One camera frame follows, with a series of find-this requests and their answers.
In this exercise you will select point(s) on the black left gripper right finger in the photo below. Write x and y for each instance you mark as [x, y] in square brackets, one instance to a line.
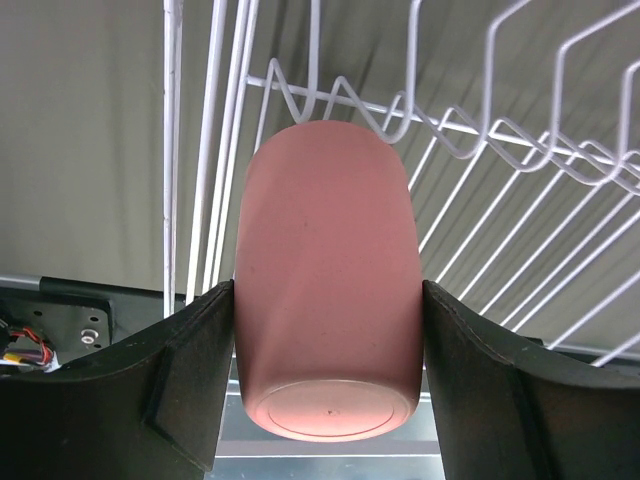
[507, 408]

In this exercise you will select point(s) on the white wire dish rack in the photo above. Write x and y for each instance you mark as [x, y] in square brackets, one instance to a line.
[390, 124]

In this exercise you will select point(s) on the pink plastic tumbler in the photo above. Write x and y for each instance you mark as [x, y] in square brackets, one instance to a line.
[328, 286]

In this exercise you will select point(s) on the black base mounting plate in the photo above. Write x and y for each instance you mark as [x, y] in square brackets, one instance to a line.
[76, 318]

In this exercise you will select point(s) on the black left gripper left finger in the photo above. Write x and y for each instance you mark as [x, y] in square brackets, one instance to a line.
[147, 407]

